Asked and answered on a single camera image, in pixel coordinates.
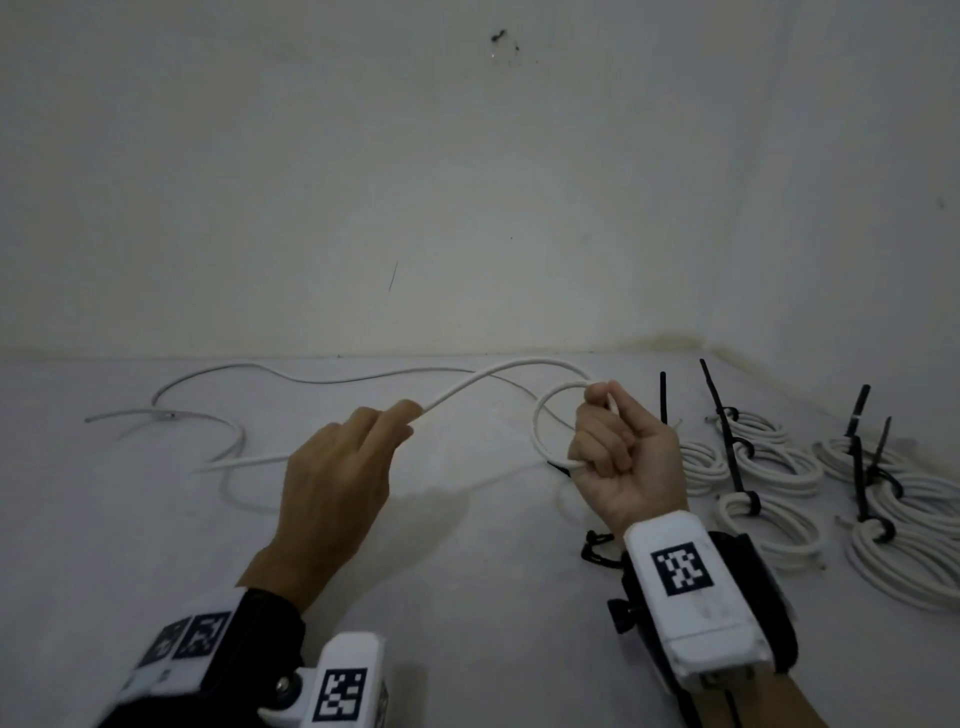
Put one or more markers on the person's right forearm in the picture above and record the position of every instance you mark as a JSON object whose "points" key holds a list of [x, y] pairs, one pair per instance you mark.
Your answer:
{"points": [[780, 705]]}

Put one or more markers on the white left wrist marker block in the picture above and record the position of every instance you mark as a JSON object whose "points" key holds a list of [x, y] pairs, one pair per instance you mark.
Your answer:
{"points": [[187, 645]]}

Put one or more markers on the person's right thumb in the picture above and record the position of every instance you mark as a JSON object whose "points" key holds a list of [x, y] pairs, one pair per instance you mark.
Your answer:
{"points": [[631, 412]]}

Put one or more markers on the white right wrist camera unit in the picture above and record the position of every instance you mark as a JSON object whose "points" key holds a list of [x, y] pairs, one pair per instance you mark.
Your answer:
{"points": [[694, 592]]}

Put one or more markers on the person's left hand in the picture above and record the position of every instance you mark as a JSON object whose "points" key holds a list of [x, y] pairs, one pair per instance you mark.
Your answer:
{"points": [[330, 495]]}

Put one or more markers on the person's right hand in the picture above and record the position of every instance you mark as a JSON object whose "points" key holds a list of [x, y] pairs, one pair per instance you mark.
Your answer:
{"points": [[645, 472]]}

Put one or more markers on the white left wrist camera unit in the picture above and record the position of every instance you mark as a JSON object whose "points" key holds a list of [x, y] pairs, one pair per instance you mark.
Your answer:
{"points": [[341, 686]]}

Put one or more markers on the white wrist camera unit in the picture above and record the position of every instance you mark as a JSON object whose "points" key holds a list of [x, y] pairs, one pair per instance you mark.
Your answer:
{"points": [[341, 686], [694, 592]]}

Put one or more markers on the set of black zip ties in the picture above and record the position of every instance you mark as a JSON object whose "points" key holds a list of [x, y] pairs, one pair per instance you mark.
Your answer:
{"points": [[721, 420]]}

